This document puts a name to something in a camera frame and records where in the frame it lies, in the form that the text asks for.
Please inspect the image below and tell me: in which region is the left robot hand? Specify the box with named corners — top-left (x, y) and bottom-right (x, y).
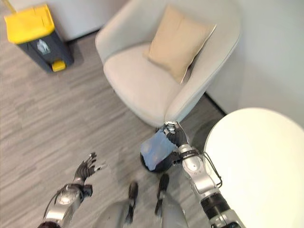
top-left (73, 152), bottom-right (108, 184)

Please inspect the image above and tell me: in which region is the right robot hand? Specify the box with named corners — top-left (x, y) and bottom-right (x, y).
top-left (160, 121), bottom-right (190, 148)

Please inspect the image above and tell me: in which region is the blue plastic garbage bag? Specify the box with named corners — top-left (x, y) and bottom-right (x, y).
top-left (140, 132), bottom-right (179, 171)

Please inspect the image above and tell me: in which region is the small black round bin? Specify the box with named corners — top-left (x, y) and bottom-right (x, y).
top-left (139, 127), bottom-right (180, 174)

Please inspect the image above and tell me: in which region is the round white tea table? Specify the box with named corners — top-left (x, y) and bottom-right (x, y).
top-left (203, 107), bottom-right (304, 228)

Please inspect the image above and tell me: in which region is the grey trash can yellow lid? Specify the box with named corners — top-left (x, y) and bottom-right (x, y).
top-left (4, 2), bottom-right (75, 75)

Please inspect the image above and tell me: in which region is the right silver robot leg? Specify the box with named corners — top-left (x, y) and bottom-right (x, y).
top-left (154, 173), bottom-right (190, 228)

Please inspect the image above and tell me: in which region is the cream upholstered armchair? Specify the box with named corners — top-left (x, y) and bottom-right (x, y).
top-left (95, 0), bottom-right (242, 128)

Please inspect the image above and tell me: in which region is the beige square cushion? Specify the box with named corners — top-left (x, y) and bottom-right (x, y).
top-left (142, 5), bottom-right (217, 85)

